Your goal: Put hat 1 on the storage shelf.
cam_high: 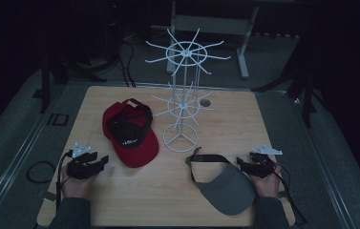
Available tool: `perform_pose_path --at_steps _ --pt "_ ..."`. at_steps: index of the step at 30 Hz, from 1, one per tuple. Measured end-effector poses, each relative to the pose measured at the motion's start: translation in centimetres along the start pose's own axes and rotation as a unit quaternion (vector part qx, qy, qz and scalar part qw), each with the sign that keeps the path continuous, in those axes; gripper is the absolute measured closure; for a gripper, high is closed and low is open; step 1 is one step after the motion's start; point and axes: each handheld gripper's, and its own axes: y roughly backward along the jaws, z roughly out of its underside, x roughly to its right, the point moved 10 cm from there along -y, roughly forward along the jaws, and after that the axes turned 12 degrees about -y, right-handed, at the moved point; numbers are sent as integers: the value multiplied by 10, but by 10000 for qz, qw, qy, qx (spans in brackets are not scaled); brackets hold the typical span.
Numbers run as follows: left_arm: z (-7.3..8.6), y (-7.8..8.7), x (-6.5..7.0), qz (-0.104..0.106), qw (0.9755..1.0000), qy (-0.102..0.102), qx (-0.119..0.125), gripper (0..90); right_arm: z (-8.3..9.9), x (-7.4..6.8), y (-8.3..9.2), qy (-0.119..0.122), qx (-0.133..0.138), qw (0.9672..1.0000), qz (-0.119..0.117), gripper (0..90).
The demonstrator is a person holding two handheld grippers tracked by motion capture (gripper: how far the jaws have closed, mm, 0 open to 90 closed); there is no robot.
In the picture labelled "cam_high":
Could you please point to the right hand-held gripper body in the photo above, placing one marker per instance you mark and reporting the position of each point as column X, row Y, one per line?
column 263, row 167

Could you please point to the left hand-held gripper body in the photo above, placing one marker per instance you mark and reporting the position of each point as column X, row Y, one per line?
column 76, row 168

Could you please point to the red and black baseball cap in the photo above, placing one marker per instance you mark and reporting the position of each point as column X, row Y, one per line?
column 139, row 149

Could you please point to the person's left hand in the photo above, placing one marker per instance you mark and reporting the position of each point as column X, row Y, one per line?
column 77, row 187

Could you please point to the person's right hand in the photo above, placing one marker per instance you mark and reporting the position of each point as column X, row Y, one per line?
column 268, row 186

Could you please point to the grey tape piece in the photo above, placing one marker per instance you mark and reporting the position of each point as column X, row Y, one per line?
column 49, row 196

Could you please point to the round table grommet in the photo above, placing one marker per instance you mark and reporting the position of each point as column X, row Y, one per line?
column 205, row 102

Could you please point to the grey metal desk frame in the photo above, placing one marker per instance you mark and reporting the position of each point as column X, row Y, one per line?
column 212, row 24

